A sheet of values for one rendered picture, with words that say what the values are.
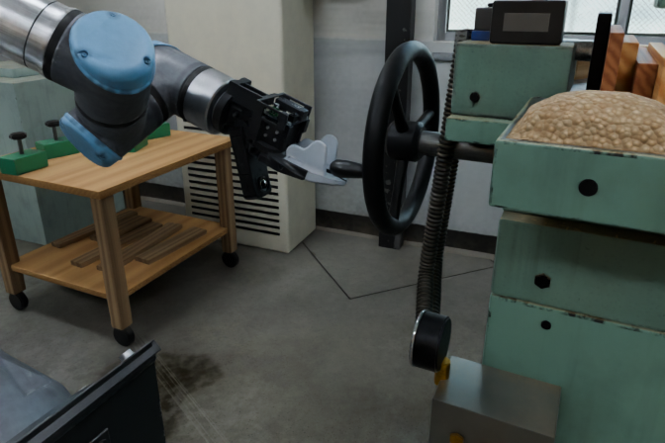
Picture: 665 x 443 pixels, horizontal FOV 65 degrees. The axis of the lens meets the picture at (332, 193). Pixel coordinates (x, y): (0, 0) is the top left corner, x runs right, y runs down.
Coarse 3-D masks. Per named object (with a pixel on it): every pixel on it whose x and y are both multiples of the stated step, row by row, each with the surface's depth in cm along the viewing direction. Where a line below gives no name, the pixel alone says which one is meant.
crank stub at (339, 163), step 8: (336, 160) 72; (344, 160) 72; (336, 168) 71; (344, 168) 71; (352, 168) 71; (360, 168) 70; (336, 176) 72; (344, 176) 72; (352, 176) 71; (360, 176) 71
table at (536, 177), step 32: (448, 128) 66; (480, 128) 65; (512, 128) 47; (512, 160) 43; (544, 160) 42; (576, 160) 41; (608, 160) 40; (640, 160) 39; (512, 192) 44; (544, 192) 43; (576, 192) 42; (608, 192) 41; (640, 192) 40; (640, 224) 41
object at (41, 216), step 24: (0, 72) 220; (24, 72) 222; (0, 96) 211; (24, 96) 211; (48, 96) 221; (72, 96) 232; (0, 120) 215; (24, 120) 212; (48, 120) 223; (0, 144) 220; (24, 144) 214; (24, 192) 224; (48, 192) 227; (120, 192) 267; (24, 216) 229; (48, 216) 229; (72, 216) 241; (48, 240) 231
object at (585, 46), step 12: (600, 12) 64; (612, 12) 65; (600, 24) 60; (600, 36) 60; (576, 48) 64; (588, 48) 64; (600, 48) 60; (588, 60) 65; (600, 60) 61; (600, 72) 61; (588, 84) 62; (600, 84) 61
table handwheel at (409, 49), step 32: (384, 64) 69; (416, 64) 81; (384, 96) 66; (384, 128) 66; (416, 128) 76; (416, 160) 78; (480, 160) 74; (384, 192) 70; (416, 192) 87; (384, 224) 73
